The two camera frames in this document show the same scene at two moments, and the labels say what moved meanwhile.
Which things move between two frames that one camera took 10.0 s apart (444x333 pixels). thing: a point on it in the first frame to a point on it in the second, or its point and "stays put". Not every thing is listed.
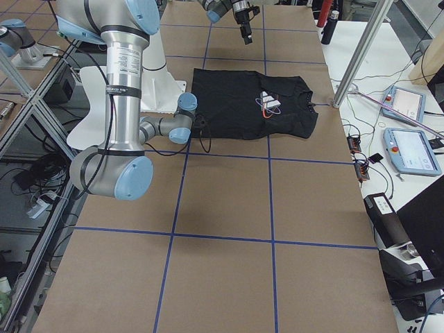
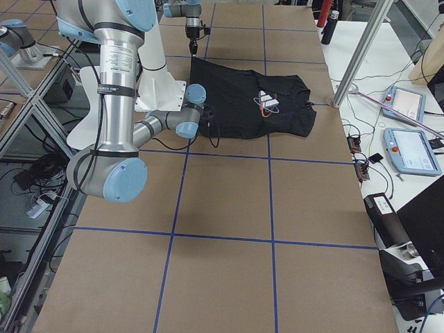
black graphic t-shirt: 248,105 stays put
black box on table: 390,227 stays put
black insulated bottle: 330,27 stays put
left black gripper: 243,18 to 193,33
